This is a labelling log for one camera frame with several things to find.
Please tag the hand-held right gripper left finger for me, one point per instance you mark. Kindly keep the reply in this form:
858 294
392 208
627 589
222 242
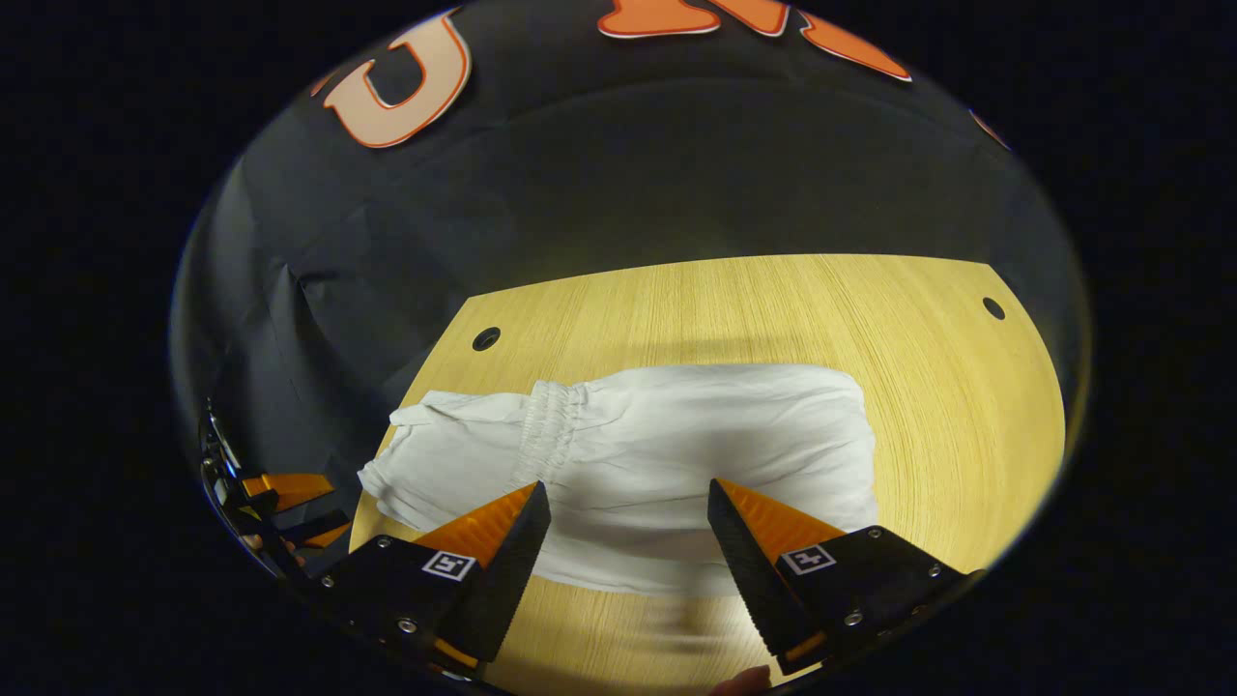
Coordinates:
507 580

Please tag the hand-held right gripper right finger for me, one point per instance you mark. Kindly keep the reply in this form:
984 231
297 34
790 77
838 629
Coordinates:
749 580

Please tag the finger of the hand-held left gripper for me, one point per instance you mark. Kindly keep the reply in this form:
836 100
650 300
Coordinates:
324 534
295 486

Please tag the white jeans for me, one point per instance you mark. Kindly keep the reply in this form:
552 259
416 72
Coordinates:
676 464

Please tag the black backdrop cloth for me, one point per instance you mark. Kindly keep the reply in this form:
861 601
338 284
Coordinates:
580 174

